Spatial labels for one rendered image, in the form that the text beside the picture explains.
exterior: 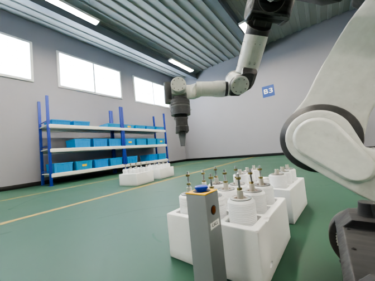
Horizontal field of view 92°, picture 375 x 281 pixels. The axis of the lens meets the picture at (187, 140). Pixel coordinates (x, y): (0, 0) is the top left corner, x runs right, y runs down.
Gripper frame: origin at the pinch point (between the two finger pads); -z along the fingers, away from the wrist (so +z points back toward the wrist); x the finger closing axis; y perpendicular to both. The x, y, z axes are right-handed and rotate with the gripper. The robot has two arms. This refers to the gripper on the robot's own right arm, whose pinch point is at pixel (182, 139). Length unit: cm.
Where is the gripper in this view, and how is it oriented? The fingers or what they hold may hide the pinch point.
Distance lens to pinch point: 81.7
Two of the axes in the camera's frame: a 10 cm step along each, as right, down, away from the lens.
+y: 9.9, -0.6, 0.9
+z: -0.7, -10.0, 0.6
